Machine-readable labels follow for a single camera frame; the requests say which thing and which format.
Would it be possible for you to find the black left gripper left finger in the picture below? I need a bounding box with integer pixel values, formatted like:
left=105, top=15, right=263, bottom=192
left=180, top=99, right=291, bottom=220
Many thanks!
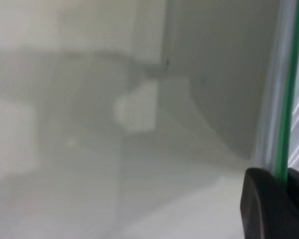
left=240, top=168, right=290, bottom=239

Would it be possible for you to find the clear zip bag green zipper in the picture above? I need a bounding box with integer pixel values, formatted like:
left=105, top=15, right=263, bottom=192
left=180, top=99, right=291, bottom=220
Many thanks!
left=254, top=0, right=299, bottom=180

